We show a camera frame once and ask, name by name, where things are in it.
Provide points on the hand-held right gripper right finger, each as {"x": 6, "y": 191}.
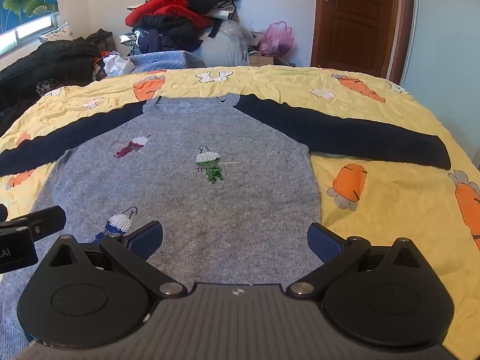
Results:
{"x": 323, "y": 240}

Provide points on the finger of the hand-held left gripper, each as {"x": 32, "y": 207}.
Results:
{"x": 45, "y": 221}

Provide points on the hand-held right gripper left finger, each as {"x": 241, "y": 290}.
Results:
{"x": 147, "y": 239}

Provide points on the grey sweater with navy sleeves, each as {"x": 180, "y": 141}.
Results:
{"x": 225, "y": 202}

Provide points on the yellow carrot print bedsheet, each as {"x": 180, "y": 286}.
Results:
{"x": 393, "y": 210}

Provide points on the black jacket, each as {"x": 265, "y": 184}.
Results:
{"x": 45, "y": 60}

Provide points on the white crumpled plastic bag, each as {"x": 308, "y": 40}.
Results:
{"x": 118, "y": 65}

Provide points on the light blue blanket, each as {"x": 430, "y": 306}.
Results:
{"x": 165, "y": 62}

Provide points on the floral pillow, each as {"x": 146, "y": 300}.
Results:
{"x": 56, "y": 33}

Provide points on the window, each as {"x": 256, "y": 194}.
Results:
{"x": 22, "y": 33}

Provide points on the dark brown bag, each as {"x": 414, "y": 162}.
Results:
{"x": 100, "y": 39}

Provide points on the cardboard box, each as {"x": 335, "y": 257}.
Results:
{"x": 260, "y": 60}

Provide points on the pale grey cloth bundle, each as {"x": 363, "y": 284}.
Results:
{"x": 221, "y": 50}

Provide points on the navy puffer jacket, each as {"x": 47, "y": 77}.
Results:
{"x": 168, "y": 33}

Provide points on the pink plastic bag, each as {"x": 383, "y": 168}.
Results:
{"x": 276, "y": 39}

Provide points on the brown wooden door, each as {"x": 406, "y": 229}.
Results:
{"x": 352, "y": 22}

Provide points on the red garment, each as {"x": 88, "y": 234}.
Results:
{"x": 165, "y": 7}

